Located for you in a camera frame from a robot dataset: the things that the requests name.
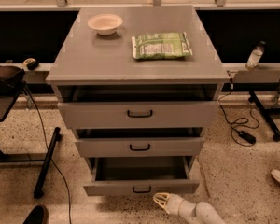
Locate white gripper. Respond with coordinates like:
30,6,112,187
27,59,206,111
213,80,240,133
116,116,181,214
153,192,199,224

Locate grey bottom drawer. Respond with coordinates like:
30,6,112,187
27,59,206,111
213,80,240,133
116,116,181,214
84,156,199,196

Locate grey drawer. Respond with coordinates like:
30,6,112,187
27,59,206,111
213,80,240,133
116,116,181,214
84,156,199,196
76,128,204,158
58,89,217,129

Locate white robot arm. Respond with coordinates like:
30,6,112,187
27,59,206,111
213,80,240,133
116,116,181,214
153,192,226,224

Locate grey middle drawer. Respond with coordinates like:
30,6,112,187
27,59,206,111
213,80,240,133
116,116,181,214
76,128,204,158

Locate grey top drawer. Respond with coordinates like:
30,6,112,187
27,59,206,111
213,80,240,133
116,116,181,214
58,89,217,129

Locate grey drawer cabinet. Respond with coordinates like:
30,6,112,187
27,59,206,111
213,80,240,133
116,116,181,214
46,5,230,173

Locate black shoe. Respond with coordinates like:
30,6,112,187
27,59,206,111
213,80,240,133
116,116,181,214
23,205,48,224

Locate green snack bag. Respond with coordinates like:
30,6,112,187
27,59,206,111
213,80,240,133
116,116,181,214
132,32,192,60

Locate plastic water bottle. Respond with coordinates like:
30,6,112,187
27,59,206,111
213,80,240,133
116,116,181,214
245,41,266,70

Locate white bowl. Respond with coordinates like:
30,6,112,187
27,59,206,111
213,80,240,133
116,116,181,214
88,14,123,35

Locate black side table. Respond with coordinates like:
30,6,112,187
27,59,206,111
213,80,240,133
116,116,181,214
0,81,62,199

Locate yellow tape measure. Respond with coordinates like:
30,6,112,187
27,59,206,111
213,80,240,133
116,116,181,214
23,58,39,70

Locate black bag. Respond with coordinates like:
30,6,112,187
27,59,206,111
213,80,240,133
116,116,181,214
0,65,25,95

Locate black power cable with adapter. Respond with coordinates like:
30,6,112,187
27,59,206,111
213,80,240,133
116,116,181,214
218,78,261,147

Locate thin black floor cable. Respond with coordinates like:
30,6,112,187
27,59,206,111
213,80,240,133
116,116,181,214
23,85,73,224

